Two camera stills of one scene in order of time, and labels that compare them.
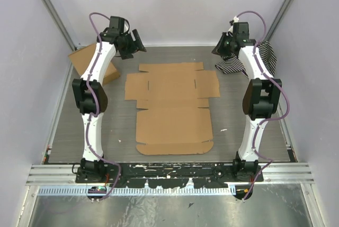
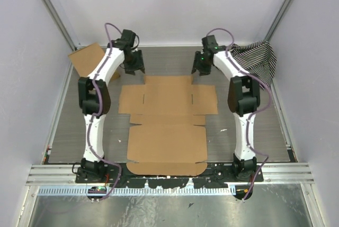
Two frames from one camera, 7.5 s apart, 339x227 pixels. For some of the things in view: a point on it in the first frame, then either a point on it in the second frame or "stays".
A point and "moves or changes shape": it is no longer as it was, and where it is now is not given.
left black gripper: (135, 45) -> (130, 69)
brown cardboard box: (176, 120) moves or changes shape
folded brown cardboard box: (80, 58) stays
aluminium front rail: (43, 174) stays
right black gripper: (219, 48) -> (204, 70)
